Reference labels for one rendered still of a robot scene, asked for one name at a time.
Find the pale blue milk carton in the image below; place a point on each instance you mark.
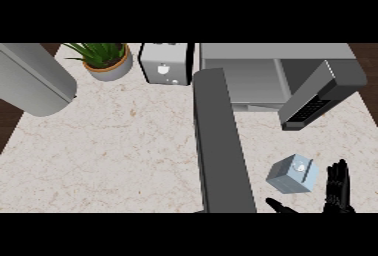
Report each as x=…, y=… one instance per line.
x=294, y=175

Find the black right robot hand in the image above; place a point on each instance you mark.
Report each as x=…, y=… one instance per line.
x=337, y=190

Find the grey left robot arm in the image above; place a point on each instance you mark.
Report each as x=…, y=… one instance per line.
x=30, y=78

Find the grey microwave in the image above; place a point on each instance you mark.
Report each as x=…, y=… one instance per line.
x=290, y=78

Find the green plant in grey pot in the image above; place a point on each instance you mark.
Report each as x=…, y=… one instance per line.
x=104, y=60

